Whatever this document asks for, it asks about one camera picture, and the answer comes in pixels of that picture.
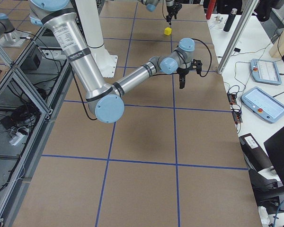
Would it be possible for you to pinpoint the black cylinder bottle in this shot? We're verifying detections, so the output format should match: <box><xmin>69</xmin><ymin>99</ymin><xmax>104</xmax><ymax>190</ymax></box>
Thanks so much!
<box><xmin>223</xmin><ymin>8</ymin><xmax>237</xmax><ymax>32</ymax></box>

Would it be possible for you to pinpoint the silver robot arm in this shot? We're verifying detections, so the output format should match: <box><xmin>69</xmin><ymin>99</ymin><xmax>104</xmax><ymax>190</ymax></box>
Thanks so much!
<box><xmin>138</xmin><ymin>0</ymin><xmax>182</xmax><ymax>26</ymax></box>
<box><xmin>29</xmin><ymin>0</ymin><xmax>195</xmax><ymax>123</ymax></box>

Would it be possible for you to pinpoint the black monitor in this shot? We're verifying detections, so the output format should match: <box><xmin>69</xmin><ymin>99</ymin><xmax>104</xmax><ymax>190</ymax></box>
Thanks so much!
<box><xmin>264</xmin><ymin>127</ymin><xmax>284</xmax><ymax>182</ymax></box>

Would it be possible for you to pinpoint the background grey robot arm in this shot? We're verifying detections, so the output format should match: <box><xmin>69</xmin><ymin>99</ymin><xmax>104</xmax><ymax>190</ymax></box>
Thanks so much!
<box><xmin>0</xmin><ymin>13</ymin><xmax>26</xmax><ymax>48</ymax></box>

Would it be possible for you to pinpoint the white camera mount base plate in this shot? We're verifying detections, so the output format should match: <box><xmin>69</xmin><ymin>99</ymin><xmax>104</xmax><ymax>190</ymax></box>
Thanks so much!
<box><xmin>99</xmin><ymin>54</ymin><xmax>118</xmax><ymax>78</ymax></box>

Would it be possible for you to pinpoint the far teach pendant tablet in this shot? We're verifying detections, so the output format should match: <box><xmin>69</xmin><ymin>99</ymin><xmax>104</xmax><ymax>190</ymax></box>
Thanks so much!
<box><xmin>250</xmin><ymin>59</ymin><xmax>282</xmax><ymax>85</ymax></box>

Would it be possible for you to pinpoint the near teach pendant tablet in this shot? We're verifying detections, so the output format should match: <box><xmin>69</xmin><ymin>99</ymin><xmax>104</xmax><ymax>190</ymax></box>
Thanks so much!
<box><xmin>241</xmin><ymin>87</ymin><xmax>284</xmax><ymax>123</ymax></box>

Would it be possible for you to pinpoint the teach pendant tablet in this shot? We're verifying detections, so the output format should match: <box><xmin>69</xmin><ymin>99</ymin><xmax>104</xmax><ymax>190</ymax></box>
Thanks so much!
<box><xmin>241</xmin><ymin>87</ymin><xmax>284</xmax><ymax>123</ymax></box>
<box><xmin>250</xmin><ymin>59</ymin><xmax>282</xmax><ymax>85</ymax></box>

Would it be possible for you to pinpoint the yellow cube block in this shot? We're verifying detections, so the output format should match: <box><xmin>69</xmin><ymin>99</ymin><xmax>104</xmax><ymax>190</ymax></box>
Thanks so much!
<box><xmin>164</xmin><ymin>27</ymin><xmax>172</xmax><ymax>36</ymax></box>

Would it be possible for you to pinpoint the aluminium frame post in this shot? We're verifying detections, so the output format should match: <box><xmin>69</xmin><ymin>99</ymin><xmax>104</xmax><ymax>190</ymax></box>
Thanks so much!
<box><xmin>217</xmin><ymin>0</ymin><xmax>259</xmax><ymax>74</ymax></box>

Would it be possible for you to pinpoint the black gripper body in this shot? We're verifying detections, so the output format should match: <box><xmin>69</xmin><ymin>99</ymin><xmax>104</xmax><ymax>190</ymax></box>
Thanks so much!
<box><xmin>166</xmin><ymin>2</ymin><xmax>182</xmax><ymax>19</ymax></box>
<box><xmin>177</xmin><ymin>59</ymin><xmax>202</xmax><ymax>76</ymax></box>

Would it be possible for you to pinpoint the red cylinder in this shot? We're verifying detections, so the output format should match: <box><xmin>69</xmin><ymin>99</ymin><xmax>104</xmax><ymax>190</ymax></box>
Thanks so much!
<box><xmin>206</xmin><ymin>0</ymin><xmax>216</xmax><ymax>20</ymax></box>

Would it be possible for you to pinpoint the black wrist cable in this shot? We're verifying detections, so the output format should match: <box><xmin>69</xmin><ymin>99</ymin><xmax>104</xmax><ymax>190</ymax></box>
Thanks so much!
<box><xmin>194</xmin><ymin>39</ymin><xmax>213</xmax><ymax>78</ymax></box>

